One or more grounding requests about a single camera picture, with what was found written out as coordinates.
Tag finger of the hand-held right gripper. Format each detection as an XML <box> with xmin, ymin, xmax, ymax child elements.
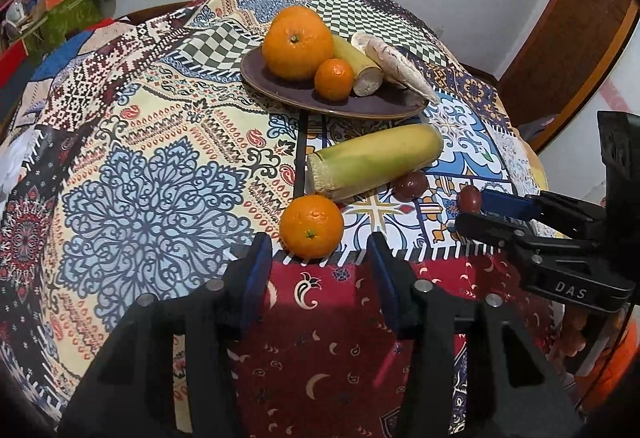
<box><xmin>454</xmin><ymin>212</ymin><xmax>601</xmax><ymax>271</ymax></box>
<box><xmin>481</xmin><ymin>189</ymin><xmax>608</xmax><ymax>240</ymax></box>

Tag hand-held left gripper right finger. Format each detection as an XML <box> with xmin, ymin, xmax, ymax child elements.
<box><xmin>366</xmin><ymin>233</ymin><xmax>586</xmax><ymax>438</ymax></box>

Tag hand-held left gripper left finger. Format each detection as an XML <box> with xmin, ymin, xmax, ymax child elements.
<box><xmin>57</xmin><ymin>233</ymin><xmax>273</xmax><ymax>438</ymax></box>

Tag dark red grape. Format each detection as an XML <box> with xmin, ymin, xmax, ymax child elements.
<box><xmin>395</xmin><ymin>171</ymin><xmax>429</xmax><ymax>200</ymax></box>
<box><xmin>459</xmin><ymin>185</ymin><xmax>484</xmax><ymax>214</ymax></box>

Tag small orange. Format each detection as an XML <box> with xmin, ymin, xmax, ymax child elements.
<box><xmin>314</xmin><ymin>58</ymin><xmax>355</xmax><ymax>102</ymax></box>
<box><xmin>279</xmin><ymin>195</ymin><xmax>345</xmax><ymax>261</ymax></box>

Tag dark purple plate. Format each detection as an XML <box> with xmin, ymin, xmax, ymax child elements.
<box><xmin>240</xmin><ymin>36</ymin><xmax>430</xmax><ymax>120</ymax></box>

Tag green sugarcane piece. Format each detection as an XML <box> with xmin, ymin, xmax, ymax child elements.
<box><xmin>306</xmin><ymin>123</ymin><xmax>444</xmax><ymax>204</ymax></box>
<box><xmin>330</xmin><ymin>34</ymin><xmax>385</xmax><ymax>98</ymax></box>

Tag large orange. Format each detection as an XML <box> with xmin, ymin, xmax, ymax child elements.
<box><xmin>262</xmin><ymin>6</ymin><xmax>335</xmax><ymax>82</ymax></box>

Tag brown wooden door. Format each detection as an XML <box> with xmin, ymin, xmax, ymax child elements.
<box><xmin>500</xmin><ymin>0</ymin><xmax>640</xmax><ymax>154</ymax></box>

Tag green storage box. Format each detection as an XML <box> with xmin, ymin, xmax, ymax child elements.
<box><xmin>24</xmin><ymin>0</ymin><xmax>102</xmax><ymax>55</ymax></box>

